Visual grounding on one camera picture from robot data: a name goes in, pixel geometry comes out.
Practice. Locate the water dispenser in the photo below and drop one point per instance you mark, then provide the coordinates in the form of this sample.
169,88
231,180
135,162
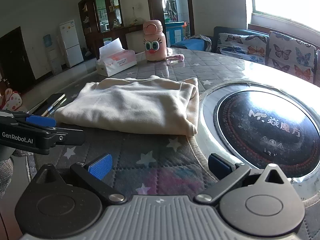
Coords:
51,52

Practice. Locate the dark blue sofa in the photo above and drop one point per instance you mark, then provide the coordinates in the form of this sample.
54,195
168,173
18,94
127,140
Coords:
230,30

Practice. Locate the white tissue pack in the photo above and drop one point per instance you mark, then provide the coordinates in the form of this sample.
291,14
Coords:
117,62

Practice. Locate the pink spotted bag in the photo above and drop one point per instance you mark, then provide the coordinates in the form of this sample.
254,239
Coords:
12,101

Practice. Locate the blue plastic drawer cabinet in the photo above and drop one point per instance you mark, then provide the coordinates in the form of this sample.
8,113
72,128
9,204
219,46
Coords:
176,33

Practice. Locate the person's left forearm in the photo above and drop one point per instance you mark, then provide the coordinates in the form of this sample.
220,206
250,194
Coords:
5,177

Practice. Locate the cream garment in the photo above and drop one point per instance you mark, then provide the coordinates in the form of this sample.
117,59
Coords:
130,105

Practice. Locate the black smartphone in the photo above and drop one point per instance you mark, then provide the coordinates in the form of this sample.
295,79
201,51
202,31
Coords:
50,103

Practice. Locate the dark wooden display cabinet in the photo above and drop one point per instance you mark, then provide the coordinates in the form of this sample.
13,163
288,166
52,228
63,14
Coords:
88,30

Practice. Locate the white refrigerator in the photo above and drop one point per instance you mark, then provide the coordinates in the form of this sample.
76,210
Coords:
71,42

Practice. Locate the wide butterfly print cushion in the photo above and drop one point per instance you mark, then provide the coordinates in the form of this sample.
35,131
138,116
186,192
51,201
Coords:
242,48

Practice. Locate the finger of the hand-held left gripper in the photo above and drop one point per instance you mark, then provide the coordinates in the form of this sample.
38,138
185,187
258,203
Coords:
41,121
71,137

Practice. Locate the round built-in induction cooker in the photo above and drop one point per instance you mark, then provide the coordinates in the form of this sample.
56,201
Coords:
262,135

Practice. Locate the dark wooden door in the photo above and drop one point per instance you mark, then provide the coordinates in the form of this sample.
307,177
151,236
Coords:
15,60

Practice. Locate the dark wooden door frame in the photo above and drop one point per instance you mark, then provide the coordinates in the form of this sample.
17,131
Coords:
152,0

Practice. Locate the blue cloth on sofa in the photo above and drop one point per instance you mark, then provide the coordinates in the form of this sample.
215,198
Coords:
192,45

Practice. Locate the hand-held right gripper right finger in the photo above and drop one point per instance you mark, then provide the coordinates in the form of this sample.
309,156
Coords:
218,165

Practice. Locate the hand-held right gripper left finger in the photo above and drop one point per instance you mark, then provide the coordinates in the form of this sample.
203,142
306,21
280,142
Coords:
101,166

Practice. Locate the pink cartoon face bottle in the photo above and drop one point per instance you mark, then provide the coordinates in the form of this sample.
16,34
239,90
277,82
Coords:
153,42

